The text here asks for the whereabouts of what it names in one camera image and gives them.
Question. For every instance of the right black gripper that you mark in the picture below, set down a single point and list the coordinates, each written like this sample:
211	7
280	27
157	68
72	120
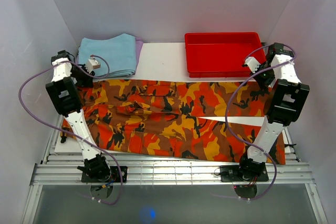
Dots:
263	83

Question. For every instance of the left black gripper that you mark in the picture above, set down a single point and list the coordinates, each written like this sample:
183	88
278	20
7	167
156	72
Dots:
87	81

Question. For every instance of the orange camouflage trousers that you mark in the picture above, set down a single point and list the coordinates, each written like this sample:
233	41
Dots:
173	119

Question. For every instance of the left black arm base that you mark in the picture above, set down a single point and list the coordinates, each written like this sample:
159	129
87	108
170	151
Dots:
112	175

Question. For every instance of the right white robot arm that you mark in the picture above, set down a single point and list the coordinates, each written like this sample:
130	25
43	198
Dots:
282	107

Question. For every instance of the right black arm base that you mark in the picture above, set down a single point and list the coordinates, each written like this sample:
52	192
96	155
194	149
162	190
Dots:
233	173

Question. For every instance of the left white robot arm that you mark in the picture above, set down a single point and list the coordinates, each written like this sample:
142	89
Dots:
64	94

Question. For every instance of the folded light blue cloth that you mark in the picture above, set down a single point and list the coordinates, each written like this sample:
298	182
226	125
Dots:
113	51

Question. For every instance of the red plastic tray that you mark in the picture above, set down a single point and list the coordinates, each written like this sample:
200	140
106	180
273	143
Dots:
216	55

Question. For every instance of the folded purple cloth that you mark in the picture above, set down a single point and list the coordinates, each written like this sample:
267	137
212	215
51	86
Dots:
139	48

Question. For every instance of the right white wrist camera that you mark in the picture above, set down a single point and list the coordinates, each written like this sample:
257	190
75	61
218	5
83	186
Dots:
252	64

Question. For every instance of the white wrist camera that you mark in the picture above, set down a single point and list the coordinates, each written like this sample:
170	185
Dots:
252	64
91	65

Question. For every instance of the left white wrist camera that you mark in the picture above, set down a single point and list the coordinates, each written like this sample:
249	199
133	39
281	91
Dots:
91	65

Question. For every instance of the aluminium rail frame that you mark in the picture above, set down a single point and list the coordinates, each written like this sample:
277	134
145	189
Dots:
293	197

